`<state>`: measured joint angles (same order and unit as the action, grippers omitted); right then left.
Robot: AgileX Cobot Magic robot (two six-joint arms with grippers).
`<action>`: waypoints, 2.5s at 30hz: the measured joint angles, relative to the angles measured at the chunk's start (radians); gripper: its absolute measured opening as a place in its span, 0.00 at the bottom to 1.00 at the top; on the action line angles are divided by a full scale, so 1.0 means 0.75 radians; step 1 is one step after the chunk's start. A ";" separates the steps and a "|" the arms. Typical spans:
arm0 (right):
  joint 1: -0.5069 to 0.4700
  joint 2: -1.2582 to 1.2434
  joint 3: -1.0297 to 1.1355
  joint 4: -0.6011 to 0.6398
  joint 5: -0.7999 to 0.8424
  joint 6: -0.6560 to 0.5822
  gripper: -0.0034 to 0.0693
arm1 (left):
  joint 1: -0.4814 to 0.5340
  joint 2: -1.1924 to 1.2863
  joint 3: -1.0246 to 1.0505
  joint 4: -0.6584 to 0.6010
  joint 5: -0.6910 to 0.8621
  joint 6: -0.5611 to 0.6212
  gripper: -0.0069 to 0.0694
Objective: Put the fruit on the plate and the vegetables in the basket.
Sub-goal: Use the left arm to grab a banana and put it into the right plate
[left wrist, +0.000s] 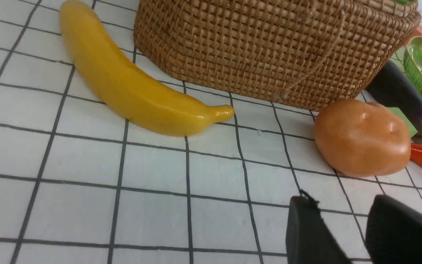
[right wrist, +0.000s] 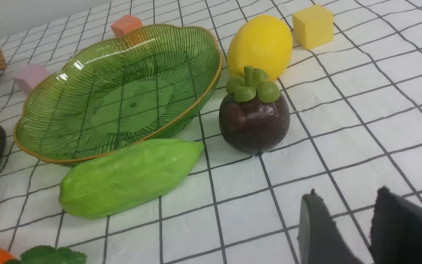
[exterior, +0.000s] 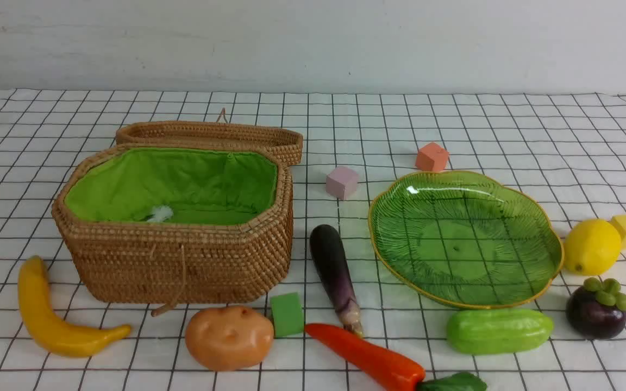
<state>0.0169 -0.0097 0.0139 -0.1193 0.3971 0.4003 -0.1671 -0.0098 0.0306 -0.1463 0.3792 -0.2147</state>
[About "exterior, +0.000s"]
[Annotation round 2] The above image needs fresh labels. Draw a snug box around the purple plastic eggplant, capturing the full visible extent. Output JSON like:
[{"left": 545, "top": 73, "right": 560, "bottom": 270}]
[{"left": 310, "top": 224, "right": 364, "bottom": 338}]

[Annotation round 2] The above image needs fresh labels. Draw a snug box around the orange-brown plastic potato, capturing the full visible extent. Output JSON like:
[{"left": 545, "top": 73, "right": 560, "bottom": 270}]
[{"left": 185, "top": 305, "right": 275, "bottom": 371}]

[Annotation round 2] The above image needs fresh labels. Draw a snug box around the orange plastic carrot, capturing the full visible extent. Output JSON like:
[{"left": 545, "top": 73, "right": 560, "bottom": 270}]
[{"left": 304, "top": 323, "right": 487, "bottom": 391}]

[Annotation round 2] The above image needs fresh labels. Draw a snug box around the green plastic cucumber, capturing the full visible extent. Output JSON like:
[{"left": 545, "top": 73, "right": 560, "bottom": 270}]
[{"left": 446, "top": 308, "right": 554, "bottom": 356}]

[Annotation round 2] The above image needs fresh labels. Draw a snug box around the yellow plastic lemon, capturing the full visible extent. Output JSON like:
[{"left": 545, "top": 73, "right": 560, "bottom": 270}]
[{"left": 564, "top": 219, "right": 622, "bottom": 276}]

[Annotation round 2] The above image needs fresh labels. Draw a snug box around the yellow plastic banana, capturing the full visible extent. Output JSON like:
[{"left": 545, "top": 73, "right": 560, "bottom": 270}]
[{"left": 17, "top": 255, "right": 132, "bottom": 358}]

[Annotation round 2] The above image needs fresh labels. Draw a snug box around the dark purple plastic mangosteen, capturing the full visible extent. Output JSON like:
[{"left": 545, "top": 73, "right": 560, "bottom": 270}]
[{"left": 565, "top": 277, "right": 626, "bottom": 340}]

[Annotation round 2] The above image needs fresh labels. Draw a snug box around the pink foam cube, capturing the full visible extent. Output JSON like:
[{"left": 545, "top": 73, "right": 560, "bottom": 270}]
[{"left": 325, "top": 166, "right": 359, "bottom": 200}]

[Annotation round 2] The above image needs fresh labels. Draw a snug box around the woven wicker basket lid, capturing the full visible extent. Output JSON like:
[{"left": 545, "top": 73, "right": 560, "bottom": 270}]
[{"left": 115, "top": 121, "right": 304, "bottom": 166}]

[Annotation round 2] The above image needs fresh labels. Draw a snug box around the woven wicker basket green lining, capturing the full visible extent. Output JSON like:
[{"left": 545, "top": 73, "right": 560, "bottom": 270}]
[{"left": 51, "top": 142, "right": 295, "bottom": 318}]

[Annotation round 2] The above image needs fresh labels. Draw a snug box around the green foam cube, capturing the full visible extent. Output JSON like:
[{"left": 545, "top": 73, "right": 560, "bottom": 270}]
[{"left": 270, "top": 292, "right": 305, "bottom": 338}]

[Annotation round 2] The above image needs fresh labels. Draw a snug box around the orange foam cube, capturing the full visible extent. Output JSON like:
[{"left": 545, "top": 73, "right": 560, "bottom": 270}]
[{"left": 415, "top": 143, "right": 449, "bottom": 172}]

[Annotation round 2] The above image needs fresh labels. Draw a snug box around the green glass leaf plate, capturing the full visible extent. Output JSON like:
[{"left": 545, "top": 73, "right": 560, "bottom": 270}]
[{"left": 367, "top": 171, "right": 564, "bottom": 309}]

